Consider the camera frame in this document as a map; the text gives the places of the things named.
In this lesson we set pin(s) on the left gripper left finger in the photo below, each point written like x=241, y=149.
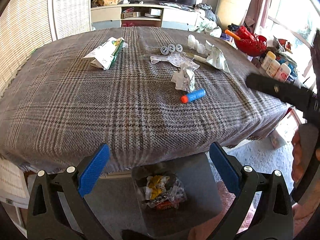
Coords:
x=46, y=217

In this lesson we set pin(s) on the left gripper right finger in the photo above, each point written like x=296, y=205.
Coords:
x=273, y=218

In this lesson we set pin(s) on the green white paper carton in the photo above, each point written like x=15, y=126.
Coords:
x=105, y=55

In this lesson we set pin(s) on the silver blister pack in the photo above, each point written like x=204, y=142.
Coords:
x=164, y=192

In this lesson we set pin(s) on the grey trash bin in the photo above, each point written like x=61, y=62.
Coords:
x=203, y=201

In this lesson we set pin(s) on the person's right hand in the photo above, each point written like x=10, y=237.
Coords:
x=297, y=169

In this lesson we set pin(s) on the white pink bottle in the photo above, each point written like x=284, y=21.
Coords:
x=282, y=73

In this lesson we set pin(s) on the yellow cap lotion bottle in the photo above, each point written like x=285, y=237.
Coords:
x=270, y=56

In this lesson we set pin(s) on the red plastic basket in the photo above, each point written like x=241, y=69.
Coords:
x=251, y=44

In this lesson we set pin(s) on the blue orange foam dart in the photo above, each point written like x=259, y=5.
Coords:
x=195, y=95

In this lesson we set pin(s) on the crumpled white tissue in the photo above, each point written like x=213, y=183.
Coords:
x=184, y=78

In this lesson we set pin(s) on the cream tube wrapper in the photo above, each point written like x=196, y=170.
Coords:
x=196, y=58

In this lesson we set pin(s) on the orange foam stick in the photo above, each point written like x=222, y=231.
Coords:
x=233, y=35

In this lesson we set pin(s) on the pink curtain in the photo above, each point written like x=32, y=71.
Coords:
x=257, y=14

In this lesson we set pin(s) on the grey plaid table cloth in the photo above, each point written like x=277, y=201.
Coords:
x=59, y=108

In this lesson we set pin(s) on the dotted white plastic wrapper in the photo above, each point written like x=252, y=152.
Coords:
x=176, y=59

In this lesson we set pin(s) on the white bubble plastic piece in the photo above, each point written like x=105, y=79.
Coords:
x=194, y=44

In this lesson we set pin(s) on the floral cloth pile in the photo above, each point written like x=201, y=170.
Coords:
x=209, y=27

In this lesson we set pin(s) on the cream tall cabinet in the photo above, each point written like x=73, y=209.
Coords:
x=231, y=11

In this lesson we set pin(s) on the small round wheels pack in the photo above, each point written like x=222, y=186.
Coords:
x=171, y=48

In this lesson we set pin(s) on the woven rattan screen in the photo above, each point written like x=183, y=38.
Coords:
x=26, y=25

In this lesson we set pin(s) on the cream tv cabinet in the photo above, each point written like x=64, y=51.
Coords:
x=144, y=15

